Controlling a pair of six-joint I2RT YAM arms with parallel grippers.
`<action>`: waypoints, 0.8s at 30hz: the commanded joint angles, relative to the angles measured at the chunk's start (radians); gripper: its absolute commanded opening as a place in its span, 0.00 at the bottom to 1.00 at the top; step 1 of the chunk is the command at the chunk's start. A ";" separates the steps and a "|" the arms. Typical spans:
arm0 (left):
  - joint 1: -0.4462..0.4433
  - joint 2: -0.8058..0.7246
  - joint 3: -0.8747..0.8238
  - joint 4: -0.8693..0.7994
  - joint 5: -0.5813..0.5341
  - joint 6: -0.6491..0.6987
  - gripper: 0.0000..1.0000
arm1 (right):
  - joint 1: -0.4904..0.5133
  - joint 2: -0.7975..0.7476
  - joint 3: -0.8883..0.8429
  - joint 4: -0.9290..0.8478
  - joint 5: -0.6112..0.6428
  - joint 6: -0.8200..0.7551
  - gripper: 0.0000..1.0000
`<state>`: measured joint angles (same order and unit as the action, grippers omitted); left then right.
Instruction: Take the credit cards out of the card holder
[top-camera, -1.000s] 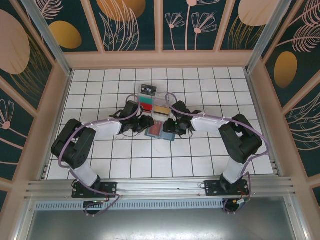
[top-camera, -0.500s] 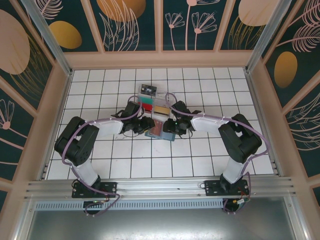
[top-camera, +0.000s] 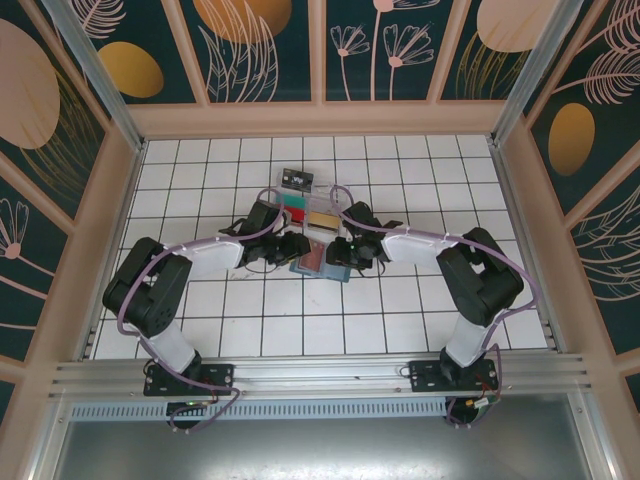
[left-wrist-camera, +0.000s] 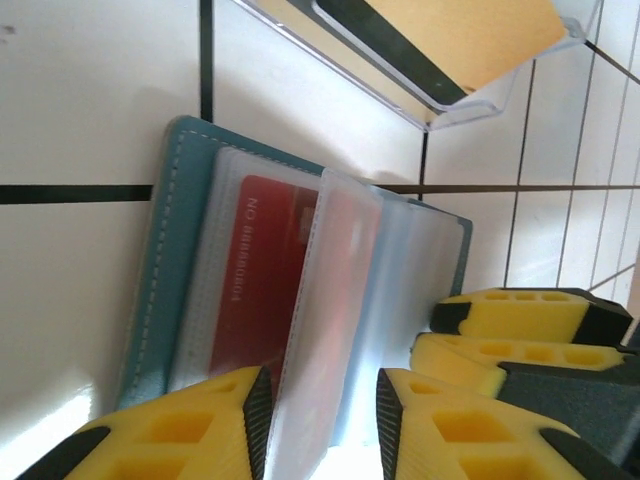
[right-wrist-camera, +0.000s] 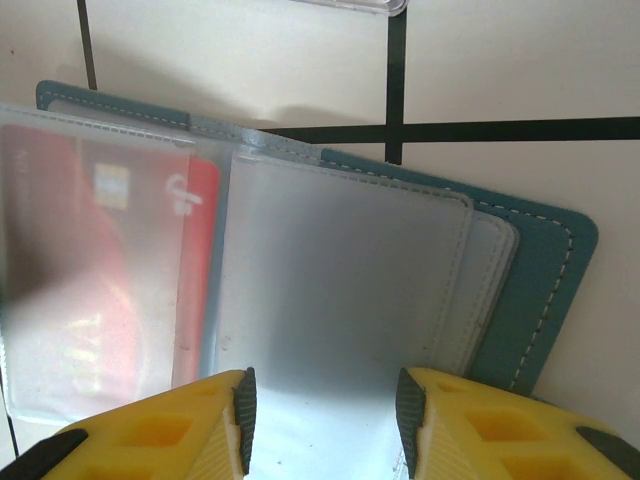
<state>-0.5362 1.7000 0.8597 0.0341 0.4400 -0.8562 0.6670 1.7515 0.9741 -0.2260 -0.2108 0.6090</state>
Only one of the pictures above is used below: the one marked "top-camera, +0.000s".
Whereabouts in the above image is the red VIP card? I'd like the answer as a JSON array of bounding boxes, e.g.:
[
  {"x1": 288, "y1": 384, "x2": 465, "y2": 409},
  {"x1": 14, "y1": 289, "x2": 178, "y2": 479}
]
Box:
[{"x1": 298, "y1": 238, "x2": 330, "y2": 275}]

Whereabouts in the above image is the teal leather card holder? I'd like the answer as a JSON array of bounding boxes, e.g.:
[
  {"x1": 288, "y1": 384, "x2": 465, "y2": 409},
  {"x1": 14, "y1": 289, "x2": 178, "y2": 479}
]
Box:
[{"x1": 289, "y1": 252, "x2": 352, "y2": 285}]

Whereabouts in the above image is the gold card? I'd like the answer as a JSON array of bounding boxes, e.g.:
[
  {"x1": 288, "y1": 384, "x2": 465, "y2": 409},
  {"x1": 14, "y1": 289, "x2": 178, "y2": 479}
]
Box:
[{"x1": 308, "y1": 211, "x2": 339, "y2": 234}]

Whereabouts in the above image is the clear acrylic organizer box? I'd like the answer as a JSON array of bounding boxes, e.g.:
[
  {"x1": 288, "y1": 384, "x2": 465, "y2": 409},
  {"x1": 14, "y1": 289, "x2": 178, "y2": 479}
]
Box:
[{"x1": 272, "y1": 168, "x2": 347, "y2": 236}]

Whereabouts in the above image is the grey metal sheet panel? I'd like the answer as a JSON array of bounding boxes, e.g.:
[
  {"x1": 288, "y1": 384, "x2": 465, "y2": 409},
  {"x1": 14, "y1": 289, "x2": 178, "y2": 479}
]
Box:
[{"x1": 49, "y1": 419, "x2": 591, "y2": 480}]

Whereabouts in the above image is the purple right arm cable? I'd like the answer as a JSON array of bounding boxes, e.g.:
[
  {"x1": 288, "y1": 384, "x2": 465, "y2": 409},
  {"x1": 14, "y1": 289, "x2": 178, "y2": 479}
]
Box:
[{"x1": 329, "y1": 184, "x2": 544, "y2": 431}]

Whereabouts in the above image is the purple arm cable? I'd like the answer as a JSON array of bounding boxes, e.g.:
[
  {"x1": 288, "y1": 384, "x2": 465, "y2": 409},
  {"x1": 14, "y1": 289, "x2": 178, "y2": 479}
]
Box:
[
  {"x1": 329, "y1": 184, "x2": 544, "y2": 431},
  {"x1": 115, "y1": 187, "x2": 294, "y2": 434}
]

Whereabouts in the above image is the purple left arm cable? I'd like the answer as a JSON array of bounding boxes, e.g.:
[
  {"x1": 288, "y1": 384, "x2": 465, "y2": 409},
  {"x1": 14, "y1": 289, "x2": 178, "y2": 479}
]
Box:
[{"x1": 115, "y1": 187, "x2": 294, "y2": 434}]

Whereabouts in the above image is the aluminium rail beam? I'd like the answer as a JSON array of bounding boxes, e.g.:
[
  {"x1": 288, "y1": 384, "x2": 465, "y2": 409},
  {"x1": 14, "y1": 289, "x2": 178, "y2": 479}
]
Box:
[{"x1": 47, "y1": 353, "x2": 595, "y2": 401}]

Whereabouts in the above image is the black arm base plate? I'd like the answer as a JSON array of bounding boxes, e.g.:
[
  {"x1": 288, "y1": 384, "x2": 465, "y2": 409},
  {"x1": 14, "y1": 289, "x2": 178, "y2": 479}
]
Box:
[
  {"x1": 143, "y1": 363, "x2": 236, "y2": 398},
  {"x1": 408, "y1": 358, "x2": 501, "y2": 393}
]

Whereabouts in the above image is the aluminium side rail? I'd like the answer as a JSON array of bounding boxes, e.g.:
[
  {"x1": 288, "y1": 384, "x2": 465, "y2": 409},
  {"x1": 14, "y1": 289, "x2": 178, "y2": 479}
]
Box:
[
  {"x1": 487, "y1": 134, "x2": 569, "y2": 352},
  {"x1": 74, "y1": 139, "x2": 147, "y2": 362}
]

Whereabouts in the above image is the perforated metal cable duct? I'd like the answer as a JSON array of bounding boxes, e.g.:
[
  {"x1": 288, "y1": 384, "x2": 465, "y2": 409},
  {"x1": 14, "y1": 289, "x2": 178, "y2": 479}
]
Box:
[{"x1": 69, "y1": 402, "x2": 451, "y2": 422}]

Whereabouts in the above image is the black cable hub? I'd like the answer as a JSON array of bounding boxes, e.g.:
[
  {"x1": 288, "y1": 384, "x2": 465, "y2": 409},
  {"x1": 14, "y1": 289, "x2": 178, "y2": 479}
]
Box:
[
  {"x1": 446, "y1": 395, "x2": 501, "y2": 430},
  {"x1": 166, "y1": 401, "x2": 217, "y2": 432}
]

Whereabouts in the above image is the aluminium corner post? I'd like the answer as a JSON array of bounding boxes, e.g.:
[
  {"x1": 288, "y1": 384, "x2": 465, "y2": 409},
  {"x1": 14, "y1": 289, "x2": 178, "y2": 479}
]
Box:
[
  {"x1": 489, "y1": 0, "x2": 586, "y2": 146},
  {"x1": 42, "y1": 0, "x2": 147, "y2": 154}
]

